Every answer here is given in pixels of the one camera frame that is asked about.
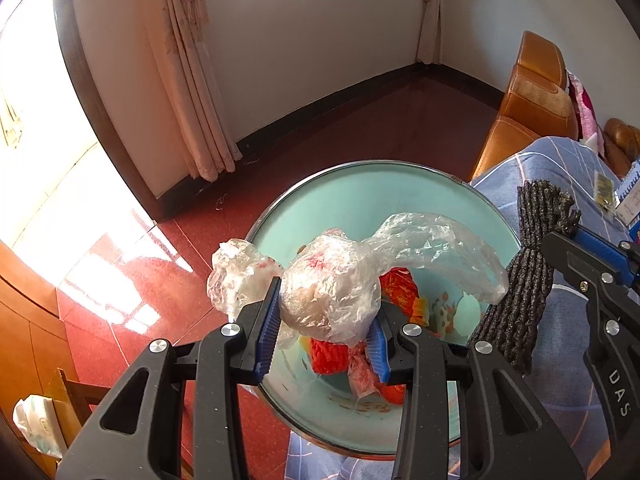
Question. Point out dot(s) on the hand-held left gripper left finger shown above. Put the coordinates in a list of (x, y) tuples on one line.
[(265, 330)]

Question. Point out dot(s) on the blue plaid tablecloth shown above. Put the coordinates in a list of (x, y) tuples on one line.
[(560, 340)]

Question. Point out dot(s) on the brown leather sofa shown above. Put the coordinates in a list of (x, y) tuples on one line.
[(622, 140)]

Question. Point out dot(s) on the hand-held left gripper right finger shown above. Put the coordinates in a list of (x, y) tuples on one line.
[(377, 350)]

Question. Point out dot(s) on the long pink curtain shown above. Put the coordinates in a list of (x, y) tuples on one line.
[(195, 85)]

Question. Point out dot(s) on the wooden cabinet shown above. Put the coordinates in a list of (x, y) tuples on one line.
[(25, 320)]

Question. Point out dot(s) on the green snack packet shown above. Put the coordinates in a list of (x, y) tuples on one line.
[(604, 190)]

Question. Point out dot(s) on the large pink floral pillow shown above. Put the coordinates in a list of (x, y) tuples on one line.
[(585, 110)]

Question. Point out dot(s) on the brown leather armchair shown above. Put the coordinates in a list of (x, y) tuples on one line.
[(530, 105)]

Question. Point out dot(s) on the red plastic bag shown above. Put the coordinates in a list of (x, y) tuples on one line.
[(400, 290)]

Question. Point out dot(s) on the tied pink curtain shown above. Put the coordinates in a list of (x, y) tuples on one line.
[(430, 20)]

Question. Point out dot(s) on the red cellophane wrapper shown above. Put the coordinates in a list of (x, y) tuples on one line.
[(362, 375)]

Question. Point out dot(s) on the red foam net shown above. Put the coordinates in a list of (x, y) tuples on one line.
[(327, 355)]

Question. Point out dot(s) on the teal cartoon waste bin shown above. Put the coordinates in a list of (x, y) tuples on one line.
[(350, 195)]

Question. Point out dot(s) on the wooden chair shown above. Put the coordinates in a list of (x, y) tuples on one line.
[(80, 395)]

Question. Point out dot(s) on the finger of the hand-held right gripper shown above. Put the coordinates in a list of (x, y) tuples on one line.
[(575, 260), (605, 252)]

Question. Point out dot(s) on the dark wooden door frame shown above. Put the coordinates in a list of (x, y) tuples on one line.
[(80, 85)]

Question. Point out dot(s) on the black foam net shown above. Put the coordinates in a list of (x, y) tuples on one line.
[(525, 280)]

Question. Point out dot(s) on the clear plastic bag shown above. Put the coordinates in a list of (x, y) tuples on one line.
[(330, 290)]

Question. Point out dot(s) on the blue drink carton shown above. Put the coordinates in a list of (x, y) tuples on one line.
[(631, 200)]

